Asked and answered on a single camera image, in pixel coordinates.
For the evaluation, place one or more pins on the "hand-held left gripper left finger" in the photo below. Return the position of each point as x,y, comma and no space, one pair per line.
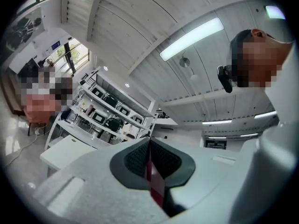
98,190

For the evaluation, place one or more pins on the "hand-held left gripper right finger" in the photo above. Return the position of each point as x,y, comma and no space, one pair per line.
210,183

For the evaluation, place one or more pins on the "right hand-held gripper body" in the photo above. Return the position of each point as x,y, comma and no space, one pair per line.
273,171

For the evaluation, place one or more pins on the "white table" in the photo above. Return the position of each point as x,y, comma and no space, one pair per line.
65,150

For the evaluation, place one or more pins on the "long ceiling light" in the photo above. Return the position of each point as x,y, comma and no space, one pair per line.
217,122
265,114
191,38

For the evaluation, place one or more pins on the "white metal shelving rack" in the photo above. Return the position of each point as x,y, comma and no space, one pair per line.
77,127

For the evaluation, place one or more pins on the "black bag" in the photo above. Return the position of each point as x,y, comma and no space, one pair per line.
111,100
114,123

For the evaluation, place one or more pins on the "white appliance with black screen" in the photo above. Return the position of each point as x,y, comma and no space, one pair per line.
136,120
100,118
124,111
97,92

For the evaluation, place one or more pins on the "pink tumbler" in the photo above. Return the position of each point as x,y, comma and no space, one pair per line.
90,109

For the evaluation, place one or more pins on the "white power strip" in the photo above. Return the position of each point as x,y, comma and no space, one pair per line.
37,130

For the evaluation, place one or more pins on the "pink cloth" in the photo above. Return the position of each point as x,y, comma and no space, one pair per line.
42,111

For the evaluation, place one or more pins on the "white globe lamp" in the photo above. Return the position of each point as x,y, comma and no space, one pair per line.
194,77

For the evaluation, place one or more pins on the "person's head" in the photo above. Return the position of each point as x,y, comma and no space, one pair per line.
261,62

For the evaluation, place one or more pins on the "silver pendant lamp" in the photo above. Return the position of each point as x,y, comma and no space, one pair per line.
184,62

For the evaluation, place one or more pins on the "large window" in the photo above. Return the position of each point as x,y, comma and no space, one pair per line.
74,52

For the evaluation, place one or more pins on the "black head camera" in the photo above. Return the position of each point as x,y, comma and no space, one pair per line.
225,78

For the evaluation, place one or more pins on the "dark wall poster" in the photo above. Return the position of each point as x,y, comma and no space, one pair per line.
23,31

